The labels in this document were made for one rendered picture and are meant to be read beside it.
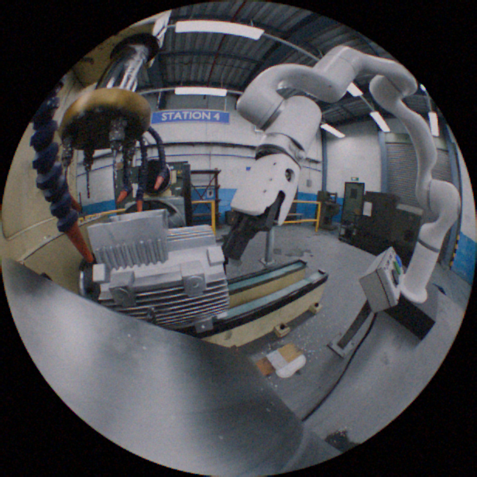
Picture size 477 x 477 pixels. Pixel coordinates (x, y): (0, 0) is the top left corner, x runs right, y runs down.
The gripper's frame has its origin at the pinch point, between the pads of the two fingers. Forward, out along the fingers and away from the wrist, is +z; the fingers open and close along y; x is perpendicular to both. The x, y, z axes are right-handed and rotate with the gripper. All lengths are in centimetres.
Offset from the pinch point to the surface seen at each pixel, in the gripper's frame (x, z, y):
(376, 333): -47, 6, -27
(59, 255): 25.6, 11.1, -1.2
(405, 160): -473, -517, -24
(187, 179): 10.4, -8.0, 18.0
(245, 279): -16.0, 10.3, 12.1
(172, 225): 8.0, 6.0, 26.7
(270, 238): -38, -5, 34
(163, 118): 107, -122, 246
